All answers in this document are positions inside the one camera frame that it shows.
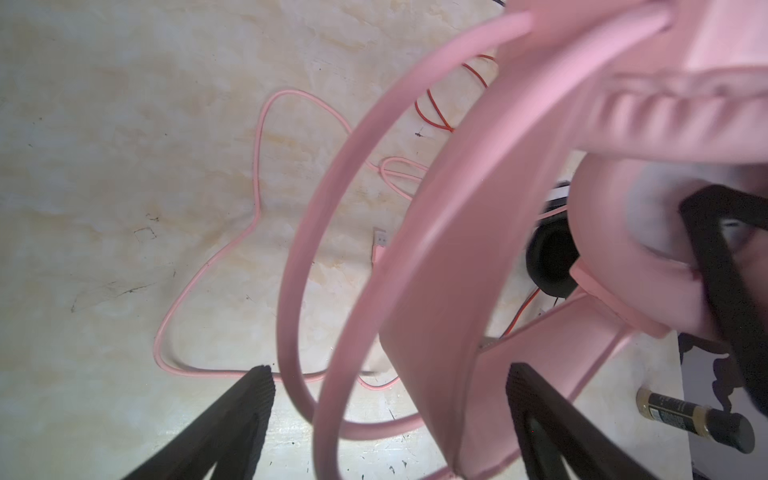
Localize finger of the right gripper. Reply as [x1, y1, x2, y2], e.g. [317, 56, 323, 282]
[679, 185, 767, 414]

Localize pink headphone cable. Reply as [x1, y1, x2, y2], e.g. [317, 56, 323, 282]
[152, 88, 568, 392]

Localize orange red headphone cable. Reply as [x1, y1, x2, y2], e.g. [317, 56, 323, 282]
[413, 52, 541, 340]

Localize pink headphones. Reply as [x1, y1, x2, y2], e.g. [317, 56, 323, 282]
[277, 1, 767, 479]

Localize white black headphones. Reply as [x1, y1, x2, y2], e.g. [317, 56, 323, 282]
[525, 180, 579, 299]

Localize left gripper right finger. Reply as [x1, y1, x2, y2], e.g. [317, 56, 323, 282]
[506, 363, 654, 479]

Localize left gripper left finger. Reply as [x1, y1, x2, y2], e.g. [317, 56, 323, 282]
[127, 366, 275, 479]

